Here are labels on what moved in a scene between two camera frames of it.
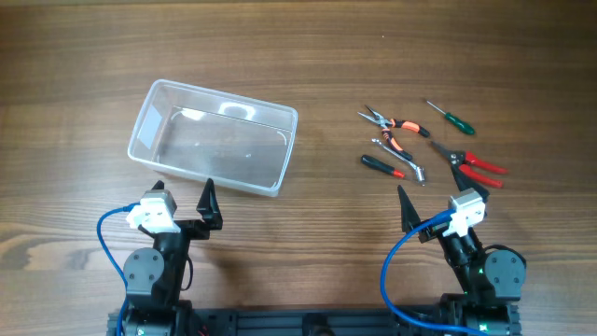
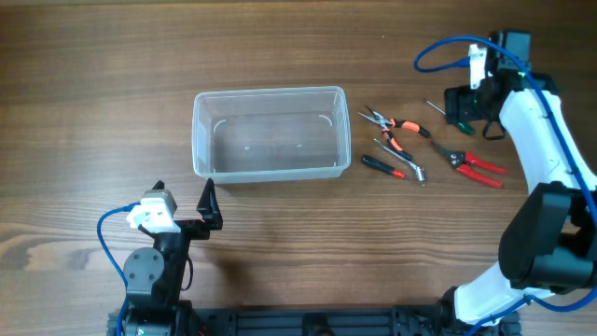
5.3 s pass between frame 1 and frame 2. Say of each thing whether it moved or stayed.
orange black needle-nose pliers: stayed
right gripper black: moved
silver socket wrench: stayed
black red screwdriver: stayed
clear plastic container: moved
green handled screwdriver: stayed
